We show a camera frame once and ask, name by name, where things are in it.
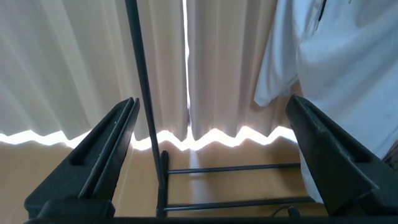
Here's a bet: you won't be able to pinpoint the beige curtain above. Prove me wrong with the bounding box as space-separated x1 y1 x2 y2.
0 0 304 141

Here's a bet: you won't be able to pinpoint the black cable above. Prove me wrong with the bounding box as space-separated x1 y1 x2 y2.
270 205 301 218

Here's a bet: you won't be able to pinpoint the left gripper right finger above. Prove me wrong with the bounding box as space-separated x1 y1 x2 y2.
285 93 398 216

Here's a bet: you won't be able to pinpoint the black clothes rack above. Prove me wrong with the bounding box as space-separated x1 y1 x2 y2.
125 0 315 218

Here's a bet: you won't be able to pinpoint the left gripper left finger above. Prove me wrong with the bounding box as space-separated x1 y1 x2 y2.
24 97 141 218

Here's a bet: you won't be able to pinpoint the pale grey shorts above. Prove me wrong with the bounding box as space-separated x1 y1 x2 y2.
253 0 398 205

